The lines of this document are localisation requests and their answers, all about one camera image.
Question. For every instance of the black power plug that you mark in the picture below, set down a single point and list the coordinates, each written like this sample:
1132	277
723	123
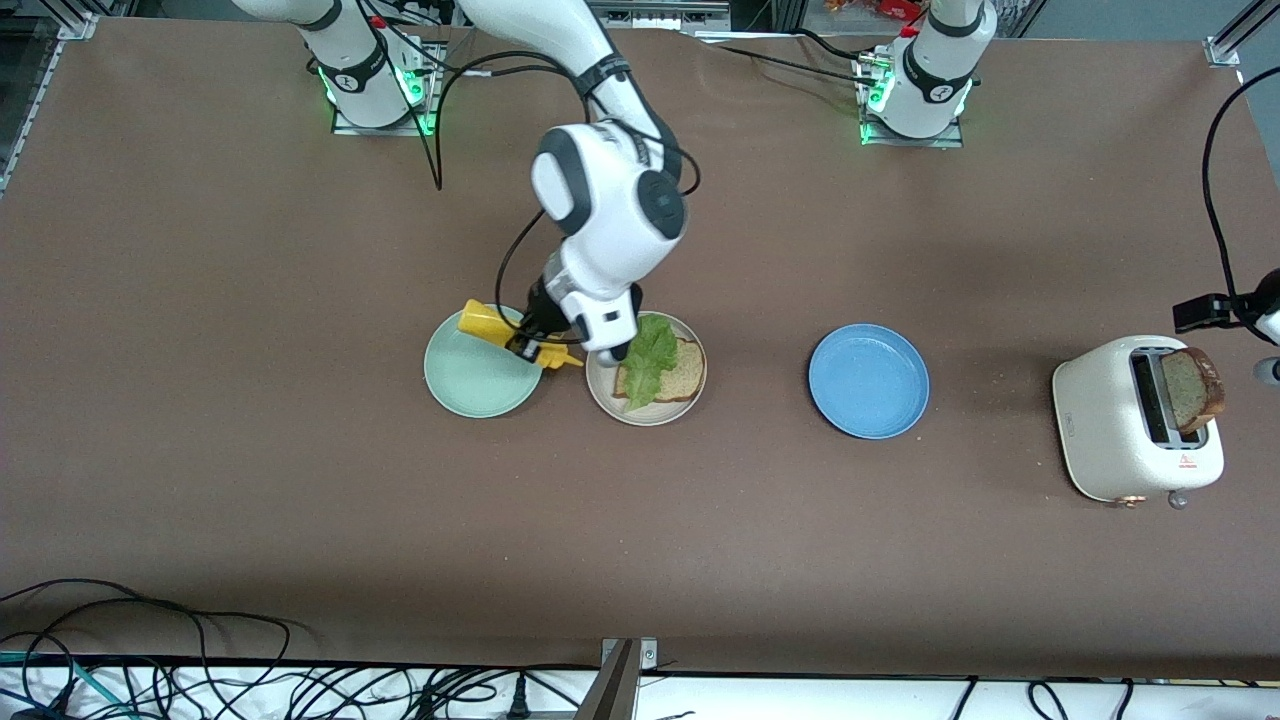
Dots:
518	700

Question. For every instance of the mint green plate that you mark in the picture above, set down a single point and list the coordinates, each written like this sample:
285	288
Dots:
470	385

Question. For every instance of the green lettuce leaf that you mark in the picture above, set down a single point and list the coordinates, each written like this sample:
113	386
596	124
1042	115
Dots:
650	370

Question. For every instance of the yellow mustard squeeze bottle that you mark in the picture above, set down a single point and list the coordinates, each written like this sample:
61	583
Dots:
480	322

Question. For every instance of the light crust bread slice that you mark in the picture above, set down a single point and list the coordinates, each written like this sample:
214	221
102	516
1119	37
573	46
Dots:
685	375

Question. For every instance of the aluminium frame corner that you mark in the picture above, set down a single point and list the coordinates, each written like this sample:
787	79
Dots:
1225	48
80	27

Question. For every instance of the blue plate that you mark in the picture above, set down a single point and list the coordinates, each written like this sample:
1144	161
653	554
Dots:
868	380

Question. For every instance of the red snack bag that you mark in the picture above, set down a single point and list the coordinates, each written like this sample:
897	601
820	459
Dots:
895	8

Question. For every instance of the dark crust bread slice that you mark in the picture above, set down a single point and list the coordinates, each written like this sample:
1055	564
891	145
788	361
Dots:
1190	390

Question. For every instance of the white two-slot toaster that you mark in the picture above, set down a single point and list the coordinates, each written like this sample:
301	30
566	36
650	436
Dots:
1100	420

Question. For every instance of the beige plate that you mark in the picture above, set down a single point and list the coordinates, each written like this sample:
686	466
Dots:
598	385

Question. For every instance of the metal table bracket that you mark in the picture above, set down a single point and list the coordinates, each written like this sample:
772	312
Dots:
615	690

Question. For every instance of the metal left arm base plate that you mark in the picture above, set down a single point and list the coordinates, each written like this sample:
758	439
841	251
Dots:
915	142

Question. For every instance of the grey electronics box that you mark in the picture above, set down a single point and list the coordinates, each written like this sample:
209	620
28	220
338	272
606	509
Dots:
655	15

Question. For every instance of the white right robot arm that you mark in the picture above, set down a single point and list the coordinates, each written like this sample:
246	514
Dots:
610	200

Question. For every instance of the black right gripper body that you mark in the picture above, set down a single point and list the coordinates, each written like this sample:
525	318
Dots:
536	314

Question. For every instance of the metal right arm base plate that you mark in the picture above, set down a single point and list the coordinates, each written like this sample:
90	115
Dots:
385	130

